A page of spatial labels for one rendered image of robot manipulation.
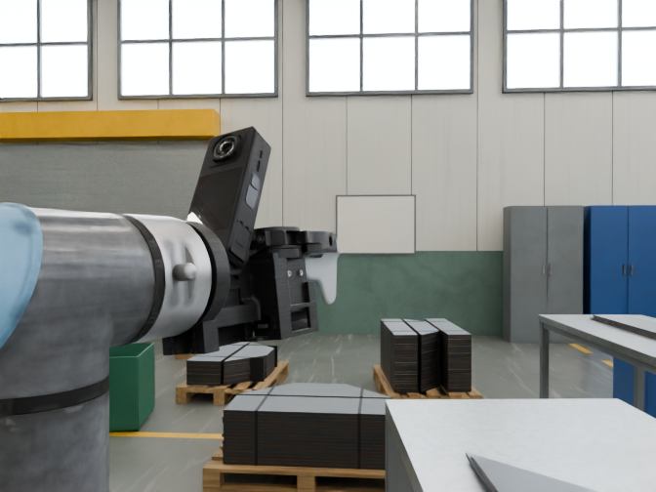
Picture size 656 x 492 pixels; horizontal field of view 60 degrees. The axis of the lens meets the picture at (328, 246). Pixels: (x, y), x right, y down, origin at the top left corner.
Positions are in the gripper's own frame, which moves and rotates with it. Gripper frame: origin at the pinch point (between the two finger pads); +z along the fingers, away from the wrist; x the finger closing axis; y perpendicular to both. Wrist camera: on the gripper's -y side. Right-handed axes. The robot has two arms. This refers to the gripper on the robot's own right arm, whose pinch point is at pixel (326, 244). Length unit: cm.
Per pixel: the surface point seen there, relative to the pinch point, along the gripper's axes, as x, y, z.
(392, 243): -316, -43, 766
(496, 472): 0, 38, 49
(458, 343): -126, 69, 437
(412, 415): -26, 37, 78
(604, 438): 14, 41, 83
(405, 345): -165, 65, 413
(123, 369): -328, 55, 251
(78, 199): -757, -165, 549
